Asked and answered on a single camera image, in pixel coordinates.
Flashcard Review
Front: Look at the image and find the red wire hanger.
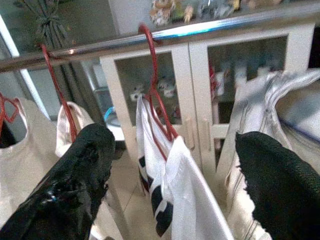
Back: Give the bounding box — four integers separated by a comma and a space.
0, 42, 78, 143
137, 22, 180, 162

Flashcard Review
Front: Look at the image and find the grey curtain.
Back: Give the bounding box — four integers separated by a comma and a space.
53, 58, 106, 123

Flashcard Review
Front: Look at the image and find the metal clothes rack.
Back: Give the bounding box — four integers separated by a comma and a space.
0, 7, 320, 73

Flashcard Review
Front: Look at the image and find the cabinet door handle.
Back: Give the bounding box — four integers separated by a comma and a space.
184, 117, 196, 151
201, 118, 212, 152

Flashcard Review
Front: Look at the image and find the beige striped jacket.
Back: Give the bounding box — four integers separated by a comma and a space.
216, 68, 320, 240

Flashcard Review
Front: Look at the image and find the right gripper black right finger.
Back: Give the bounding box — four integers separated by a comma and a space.
235, 131, 320, 240

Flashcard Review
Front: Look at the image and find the blue-rimmed basin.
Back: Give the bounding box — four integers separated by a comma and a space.
103, 106, 123, 128

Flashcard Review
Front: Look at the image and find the white ceramic figurine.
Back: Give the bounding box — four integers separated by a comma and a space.
157, 78, 177, 98
129, 84, 146, 102

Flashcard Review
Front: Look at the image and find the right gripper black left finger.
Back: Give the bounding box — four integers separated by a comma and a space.
0, 122, 116, 240

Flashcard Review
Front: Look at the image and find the small beige figurine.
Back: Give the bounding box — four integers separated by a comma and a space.
183, 4, 195, 25

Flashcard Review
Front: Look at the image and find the beige plush figurine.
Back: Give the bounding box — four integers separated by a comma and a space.
149, 0, 176, 27

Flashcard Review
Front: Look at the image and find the white shirt dark print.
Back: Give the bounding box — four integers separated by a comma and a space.
135, 93, 235, 240

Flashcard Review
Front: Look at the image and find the white framed glass door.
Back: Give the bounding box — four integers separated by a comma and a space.
0, 0, 63, 121

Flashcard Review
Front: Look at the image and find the grey-blue ornament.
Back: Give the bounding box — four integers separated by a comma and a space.
197, 0, 235, 18

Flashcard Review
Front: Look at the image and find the white glass-door cabinet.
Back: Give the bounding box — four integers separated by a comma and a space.
99, 22, 316, 176

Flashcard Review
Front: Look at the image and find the cream tank top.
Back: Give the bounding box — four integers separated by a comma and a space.
0, 96, 123, 240

